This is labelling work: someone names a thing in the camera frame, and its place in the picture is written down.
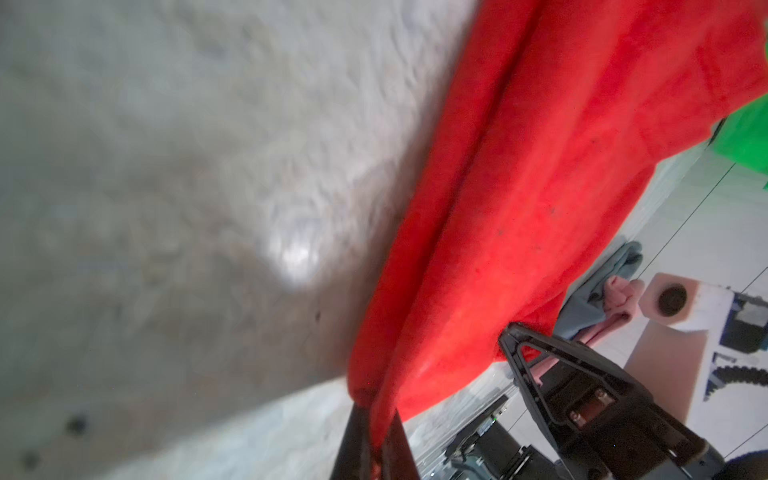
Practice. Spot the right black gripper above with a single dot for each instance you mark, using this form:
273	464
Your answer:
601	421

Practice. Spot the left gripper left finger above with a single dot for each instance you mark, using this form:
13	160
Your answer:
354	459

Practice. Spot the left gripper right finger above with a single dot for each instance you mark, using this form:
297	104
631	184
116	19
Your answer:
397	461

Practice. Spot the red t-shirt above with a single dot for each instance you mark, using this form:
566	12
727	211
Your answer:
557	116

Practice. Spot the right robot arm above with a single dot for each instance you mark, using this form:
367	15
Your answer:
688	323

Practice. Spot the grey folded t-shirt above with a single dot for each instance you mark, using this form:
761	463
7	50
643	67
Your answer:
585	307

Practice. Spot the pink folded t-shirt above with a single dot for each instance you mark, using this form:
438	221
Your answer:
620	306

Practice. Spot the green plastic basket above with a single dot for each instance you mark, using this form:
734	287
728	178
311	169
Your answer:
742	138

